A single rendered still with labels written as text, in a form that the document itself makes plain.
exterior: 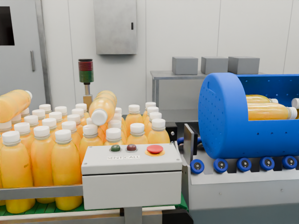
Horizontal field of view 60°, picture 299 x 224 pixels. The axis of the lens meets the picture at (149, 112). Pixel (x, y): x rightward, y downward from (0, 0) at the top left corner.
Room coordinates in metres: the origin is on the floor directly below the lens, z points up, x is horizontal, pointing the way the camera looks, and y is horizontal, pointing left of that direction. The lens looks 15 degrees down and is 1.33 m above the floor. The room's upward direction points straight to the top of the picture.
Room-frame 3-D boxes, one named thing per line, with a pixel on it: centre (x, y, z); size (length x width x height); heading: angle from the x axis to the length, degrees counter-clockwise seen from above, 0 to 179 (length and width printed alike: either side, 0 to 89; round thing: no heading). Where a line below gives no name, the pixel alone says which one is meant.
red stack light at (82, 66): (1.14, 0.28, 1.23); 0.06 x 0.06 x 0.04
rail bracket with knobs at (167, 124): (1.02, -0.08, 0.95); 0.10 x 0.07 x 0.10; 6
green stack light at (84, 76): (1.14, 0.28, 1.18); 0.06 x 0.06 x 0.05
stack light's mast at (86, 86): (1.14, 0.28, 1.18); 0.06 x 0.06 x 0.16
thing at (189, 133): (0.82, -0.14, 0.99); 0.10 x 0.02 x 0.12; 6
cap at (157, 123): (0.72, -0.03, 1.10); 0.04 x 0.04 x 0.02
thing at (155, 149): (0.52, -0.01, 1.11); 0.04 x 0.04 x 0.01
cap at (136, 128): (0.68, 0.03, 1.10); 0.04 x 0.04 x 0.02
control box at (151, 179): (0.51, 0.04, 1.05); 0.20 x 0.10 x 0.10; 96
